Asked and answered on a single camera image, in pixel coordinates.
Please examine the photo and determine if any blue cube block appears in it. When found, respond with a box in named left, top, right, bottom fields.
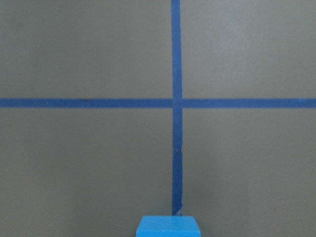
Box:
left=136, top=216, right=201, bottom=237

